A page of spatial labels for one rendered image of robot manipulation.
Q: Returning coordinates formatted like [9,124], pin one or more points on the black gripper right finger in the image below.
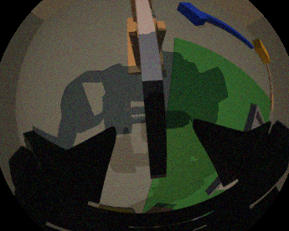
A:
[228,149]

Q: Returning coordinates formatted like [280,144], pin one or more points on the green flat mat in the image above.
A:
[208,87]

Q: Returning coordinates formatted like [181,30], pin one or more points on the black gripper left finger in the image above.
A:
[85,165]

